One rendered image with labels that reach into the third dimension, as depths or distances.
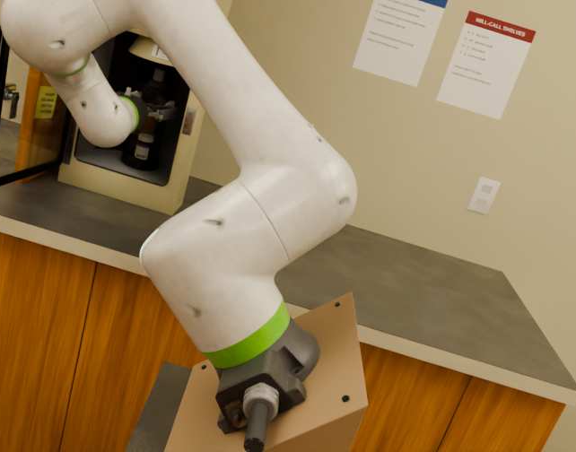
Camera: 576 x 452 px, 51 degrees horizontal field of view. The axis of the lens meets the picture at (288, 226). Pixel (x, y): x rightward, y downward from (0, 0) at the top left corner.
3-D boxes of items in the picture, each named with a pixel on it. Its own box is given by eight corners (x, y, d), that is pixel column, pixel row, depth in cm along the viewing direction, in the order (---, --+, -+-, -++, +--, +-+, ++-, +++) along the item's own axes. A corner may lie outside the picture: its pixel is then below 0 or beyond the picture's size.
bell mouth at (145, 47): (140, 47, 166) (144, 28, 165) (202, 67, 167) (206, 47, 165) (117, 50, 150) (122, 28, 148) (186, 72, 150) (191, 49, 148)
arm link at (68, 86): (47, 90, 97) (107, 56, 99) (4, 25, 94) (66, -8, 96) (65, 108, 132) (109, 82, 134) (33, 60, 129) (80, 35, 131)
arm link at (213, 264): (322, 312, 75) (247, 183, 70) (216, 385, 73) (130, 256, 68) (292, 288, 88) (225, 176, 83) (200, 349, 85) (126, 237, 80)
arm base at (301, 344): (318, 446, 62) (291, 402, 61) (198, 494, 66) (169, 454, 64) (320, 323, 87) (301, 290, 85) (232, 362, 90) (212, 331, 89)
